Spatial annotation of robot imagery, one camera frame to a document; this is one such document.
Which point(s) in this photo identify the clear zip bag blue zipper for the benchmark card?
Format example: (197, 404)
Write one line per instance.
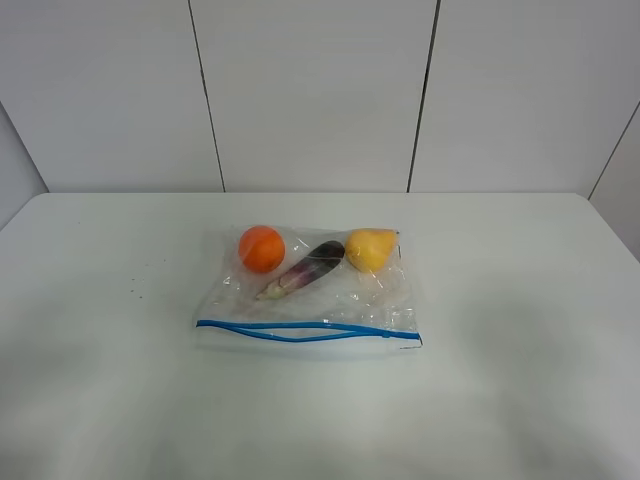
(346, 310)

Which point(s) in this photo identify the purple eggplant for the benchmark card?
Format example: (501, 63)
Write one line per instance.
(315, 265)

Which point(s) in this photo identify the yellow pear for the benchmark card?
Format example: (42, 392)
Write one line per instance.
(368, 250)

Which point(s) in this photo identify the orange fruit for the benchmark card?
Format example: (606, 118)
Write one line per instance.
(261, 249)

